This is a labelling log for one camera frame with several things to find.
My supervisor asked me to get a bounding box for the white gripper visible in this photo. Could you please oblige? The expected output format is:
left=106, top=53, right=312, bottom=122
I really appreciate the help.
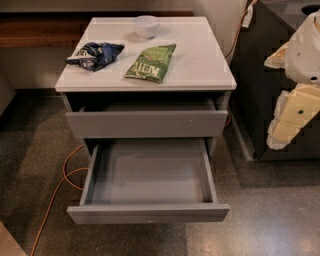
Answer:
left=264, top=11, right=320, bottom=150

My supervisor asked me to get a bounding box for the grey drawer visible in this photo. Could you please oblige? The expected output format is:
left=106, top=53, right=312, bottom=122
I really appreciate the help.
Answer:
left=66, top=99, right=228, bottom=139
left=67, top=138, right=230, bottom=224

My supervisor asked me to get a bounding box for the grey top drawer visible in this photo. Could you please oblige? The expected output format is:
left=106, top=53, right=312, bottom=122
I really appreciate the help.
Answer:
left=66, top=99, right=228, bottom=139

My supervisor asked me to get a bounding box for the grey drawer cabinet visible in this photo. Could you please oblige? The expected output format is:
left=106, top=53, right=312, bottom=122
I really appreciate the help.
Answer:
left=56, top=17, right=236, bottom=154

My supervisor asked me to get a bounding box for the dark grey bin cabinet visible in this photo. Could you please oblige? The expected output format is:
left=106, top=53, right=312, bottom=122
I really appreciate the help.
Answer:
left=230, top=0, right=320, bottom=161

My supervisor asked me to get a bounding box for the green chip bag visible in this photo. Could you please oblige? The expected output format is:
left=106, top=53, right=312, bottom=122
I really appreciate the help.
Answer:
left=124, top=44, right=176, bottom=83

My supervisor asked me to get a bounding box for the white bowl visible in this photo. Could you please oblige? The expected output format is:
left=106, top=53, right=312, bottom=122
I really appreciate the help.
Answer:
left=133, top=15, right=159, bottom=39

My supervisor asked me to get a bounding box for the blue chip bag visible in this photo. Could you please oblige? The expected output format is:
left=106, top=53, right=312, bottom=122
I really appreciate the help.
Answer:
left=66, top=42, right=125, bottom=72

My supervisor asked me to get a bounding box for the wooden bench shelf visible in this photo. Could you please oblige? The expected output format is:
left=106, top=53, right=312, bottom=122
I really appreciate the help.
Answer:
left=0, top=10, right=194, bottom=48

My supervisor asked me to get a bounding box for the orange cable by wall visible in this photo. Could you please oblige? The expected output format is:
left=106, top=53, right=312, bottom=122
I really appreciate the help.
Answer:
left=225, top=0, right=258, bottom=60

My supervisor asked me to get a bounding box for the orange cable on floor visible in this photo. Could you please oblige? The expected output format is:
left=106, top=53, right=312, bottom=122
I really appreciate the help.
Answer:
left=29, top=144, right=90, bottom=256

